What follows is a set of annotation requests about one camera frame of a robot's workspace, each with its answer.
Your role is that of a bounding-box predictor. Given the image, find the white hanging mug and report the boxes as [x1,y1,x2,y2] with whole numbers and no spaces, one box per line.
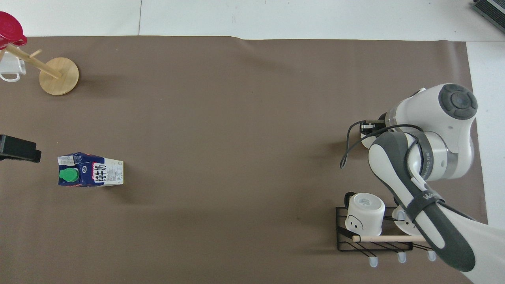
[0,50,27,83]

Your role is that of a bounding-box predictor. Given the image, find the white mug with face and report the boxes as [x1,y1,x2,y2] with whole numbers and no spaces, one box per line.
[344,192,386,237]

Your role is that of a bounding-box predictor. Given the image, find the wooden mug tree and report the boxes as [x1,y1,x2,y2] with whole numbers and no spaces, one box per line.
[0,43,80,96]

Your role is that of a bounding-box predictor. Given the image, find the black wire rack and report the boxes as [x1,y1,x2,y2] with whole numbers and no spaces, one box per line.
[335,206,437,268]

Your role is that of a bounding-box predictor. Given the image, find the blue and white milk carton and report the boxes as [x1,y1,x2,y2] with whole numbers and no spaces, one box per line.
[58,152,124,188]

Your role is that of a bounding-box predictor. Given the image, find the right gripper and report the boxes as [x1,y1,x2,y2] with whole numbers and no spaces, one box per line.
[359,113,389,137]

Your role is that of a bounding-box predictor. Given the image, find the plain white cup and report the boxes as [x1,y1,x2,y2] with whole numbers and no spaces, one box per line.
[393,205,425,237]

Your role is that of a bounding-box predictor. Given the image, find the dark grey ribbed box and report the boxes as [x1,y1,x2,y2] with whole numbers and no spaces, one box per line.
[472,0,505,29]

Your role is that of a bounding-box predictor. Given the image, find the red cup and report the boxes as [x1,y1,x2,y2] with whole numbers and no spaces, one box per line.
[0,11,28,50]

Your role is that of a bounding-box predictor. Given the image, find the black cable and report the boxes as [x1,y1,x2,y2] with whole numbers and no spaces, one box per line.
[340,120,429,190]

